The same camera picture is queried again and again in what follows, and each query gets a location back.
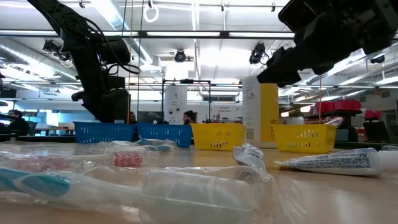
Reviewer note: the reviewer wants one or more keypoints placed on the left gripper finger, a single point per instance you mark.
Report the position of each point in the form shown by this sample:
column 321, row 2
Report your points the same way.
column 99, row 109
column 119, row 107

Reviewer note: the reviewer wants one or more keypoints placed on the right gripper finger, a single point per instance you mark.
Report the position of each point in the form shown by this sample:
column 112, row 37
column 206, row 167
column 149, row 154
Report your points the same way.
column 286, row 60
column 280, row 79

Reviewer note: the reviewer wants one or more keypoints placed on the red white toothbrush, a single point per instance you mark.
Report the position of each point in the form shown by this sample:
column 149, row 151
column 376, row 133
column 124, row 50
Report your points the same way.
column 127, row 159

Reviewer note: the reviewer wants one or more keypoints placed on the pale teal toothbrush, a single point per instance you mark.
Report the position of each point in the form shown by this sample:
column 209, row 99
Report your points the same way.
column 157, row 147

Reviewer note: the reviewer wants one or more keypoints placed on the yellow plastic basket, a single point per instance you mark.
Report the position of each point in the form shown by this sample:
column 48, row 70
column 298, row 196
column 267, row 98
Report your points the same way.
column 304, row 138
column 217, row 137

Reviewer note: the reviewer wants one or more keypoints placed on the white toothpaste tube blue print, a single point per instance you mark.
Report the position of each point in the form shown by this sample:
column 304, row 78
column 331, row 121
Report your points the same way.
column 335, row 162

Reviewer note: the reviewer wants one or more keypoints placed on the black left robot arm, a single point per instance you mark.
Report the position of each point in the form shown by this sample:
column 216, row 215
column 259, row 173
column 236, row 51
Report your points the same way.
column 62, row 18

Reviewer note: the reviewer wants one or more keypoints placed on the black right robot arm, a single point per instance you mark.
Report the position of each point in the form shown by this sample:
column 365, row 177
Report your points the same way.
column 379, row 25

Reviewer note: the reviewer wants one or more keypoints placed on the person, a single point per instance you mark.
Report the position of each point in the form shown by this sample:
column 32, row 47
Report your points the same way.
column 188, row 117
column 18, row 126
column 132, row 118

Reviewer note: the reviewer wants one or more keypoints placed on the blue plastic basket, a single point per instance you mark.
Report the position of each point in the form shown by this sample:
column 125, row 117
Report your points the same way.
column 93, row 133
column 164, row 133

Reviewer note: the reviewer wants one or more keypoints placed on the black ceiling spotlight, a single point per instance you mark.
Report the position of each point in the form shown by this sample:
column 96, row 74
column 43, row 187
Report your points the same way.
column 49, row 46
column 63, row 56

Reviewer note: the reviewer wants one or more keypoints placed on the white background table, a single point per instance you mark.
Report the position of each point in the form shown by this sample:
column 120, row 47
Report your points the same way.
column 65, row 125

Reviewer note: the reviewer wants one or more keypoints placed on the white yellow wipes canister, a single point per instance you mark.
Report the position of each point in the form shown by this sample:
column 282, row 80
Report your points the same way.
column 259, row 112

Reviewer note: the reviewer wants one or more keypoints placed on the black storage shelf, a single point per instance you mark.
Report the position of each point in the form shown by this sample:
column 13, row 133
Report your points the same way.
column 351, row 111

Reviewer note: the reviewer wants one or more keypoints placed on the small red storage bin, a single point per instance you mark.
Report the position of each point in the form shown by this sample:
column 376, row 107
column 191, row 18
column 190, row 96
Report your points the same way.
column 372, row 114

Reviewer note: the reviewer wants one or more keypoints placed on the teal white wrapped toothbrush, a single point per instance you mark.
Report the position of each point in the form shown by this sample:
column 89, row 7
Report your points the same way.
column 46, row 185

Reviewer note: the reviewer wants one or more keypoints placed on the black office chair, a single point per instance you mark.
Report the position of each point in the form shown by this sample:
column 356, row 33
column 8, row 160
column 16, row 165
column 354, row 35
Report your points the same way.
column 376, row 132

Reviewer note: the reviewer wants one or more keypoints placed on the clear plastic wrapped item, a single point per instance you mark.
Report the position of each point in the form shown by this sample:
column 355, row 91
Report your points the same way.
column 390, row 148

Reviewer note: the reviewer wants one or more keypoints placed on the silver air duct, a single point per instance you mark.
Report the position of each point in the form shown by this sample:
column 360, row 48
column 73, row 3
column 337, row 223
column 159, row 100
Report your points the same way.
column 31, row 60
column 112, row 15
column 357, row 67

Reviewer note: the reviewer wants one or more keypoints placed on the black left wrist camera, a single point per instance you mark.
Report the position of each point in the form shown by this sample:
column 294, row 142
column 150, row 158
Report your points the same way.
column 116, row 51

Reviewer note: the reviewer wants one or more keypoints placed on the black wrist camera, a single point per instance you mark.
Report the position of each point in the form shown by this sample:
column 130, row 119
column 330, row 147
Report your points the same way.
column 295, row 14
column 116, row 51

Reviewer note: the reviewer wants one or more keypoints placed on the black dome camera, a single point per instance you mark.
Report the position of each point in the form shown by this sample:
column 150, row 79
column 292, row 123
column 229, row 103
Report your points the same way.
column 377, row 59

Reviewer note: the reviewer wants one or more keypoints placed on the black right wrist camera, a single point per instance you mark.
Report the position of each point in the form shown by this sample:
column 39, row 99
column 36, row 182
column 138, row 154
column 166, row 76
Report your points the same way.
column 295, row 14

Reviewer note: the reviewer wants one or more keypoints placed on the black aluminium table frame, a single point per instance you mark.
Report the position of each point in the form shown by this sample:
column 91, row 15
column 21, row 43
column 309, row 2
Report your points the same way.
column 46, row 138

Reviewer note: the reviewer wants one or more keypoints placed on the black metal frame stand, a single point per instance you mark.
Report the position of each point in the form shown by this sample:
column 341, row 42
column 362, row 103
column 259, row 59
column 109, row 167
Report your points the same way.
column 186, row 81

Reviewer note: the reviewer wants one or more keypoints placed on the ceiling light rail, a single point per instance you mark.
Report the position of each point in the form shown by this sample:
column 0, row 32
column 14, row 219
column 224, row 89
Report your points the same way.
column 183, row 34

